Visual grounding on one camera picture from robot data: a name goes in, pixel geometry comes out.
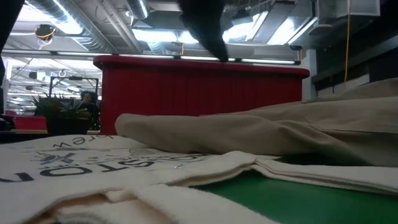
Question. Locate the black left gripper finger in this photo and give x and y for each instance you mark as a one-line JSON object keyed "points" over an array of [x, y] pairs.
{"points": [[205, 21]]}

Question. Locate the khaki button shirt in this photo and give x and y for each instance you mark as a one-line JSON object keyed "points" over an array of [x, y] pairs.
{"points": [[280, 130]]}

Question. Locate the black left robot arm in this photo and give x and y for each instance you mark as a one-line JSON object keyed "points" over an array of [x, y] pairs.
{"points": [[7, 18]]}

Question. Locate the red plastic laundry bin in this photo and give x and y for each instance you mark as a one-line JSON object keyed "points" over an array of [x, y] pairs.
{"points": [[202, 90]]}

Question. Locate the long ceiling light strip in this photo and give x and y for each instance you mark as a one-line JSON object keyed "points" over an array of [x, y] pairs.
{"points": [[140, 56]]}

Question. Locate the person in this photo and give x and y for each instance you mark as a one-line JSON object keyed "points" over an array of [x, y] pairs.
{"points": [[90, 102]]}

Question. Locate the small potted succulent plant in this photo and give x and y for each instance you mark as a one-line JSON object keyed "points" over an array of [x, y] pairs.
{"points": [[65, 124]]}

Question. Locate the white printed tote bag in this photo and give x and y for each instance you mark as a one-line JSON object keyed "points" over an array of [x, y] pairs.
{"points": [[93, 180]]}

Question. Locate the green table mat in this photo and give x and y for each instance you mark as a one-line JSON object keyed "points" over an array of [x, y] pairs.
{"points": [[295, 202]]}

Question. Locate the light wood desk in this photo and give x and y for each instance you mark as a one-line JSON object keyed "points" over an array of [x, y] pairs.
{"points": [[28, 131]]}

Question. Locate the silver ventilation duct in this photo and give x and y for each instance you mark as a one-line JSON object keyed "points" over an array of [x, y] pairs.
{"points": [[93, 28]]}

